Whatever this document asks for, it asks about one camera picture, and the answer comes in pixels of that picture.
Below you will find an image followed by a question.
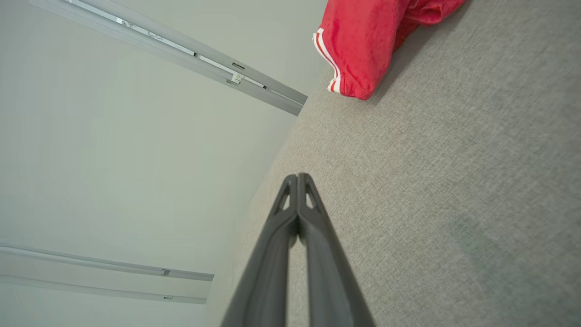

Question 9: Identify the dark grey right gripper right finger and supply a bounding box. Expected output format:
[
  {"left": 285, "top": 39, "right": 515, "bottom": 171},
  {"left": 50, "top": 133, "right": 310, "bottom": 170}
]
[{"left": 297, "top": 173, "right": 376, "bottom": 327}]

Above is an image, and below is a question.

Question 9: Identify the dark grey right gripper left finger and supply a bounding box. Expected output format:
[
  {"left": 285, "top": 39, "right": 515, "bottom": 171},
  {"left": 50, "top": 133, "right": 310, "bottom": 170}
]
[{"left": 221, "top": 174, "right": 300, "bottom": 327}]

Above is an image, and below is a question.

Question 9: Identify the red Bulls jersey white trim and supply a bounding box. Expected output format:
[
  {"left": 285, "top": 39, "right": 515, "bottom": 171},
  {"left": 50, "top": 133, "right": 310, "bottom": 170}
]
[{"left": 312, "top": 0, "right": 468, "bottom": 100}]

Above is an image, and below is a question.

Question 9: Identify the grey fabric sofa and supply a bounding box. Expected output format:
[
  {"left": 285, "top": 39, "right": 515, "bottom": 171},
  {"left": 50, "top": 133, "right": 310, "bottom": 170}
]
[{"left": 207, "top": 0, "right": 581, "bottom": 327}]

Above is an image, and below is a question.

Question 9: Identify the grey metal post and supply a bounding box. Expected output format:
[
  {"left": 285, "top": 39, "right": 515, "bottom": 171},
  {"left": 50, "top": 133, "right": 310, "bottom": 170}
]
[
  {"left": 30, "top": 0, "right": 308, "bottom": 116},
  {"left": 0, "top": 243, "right": 215, "bottom": 305}
]

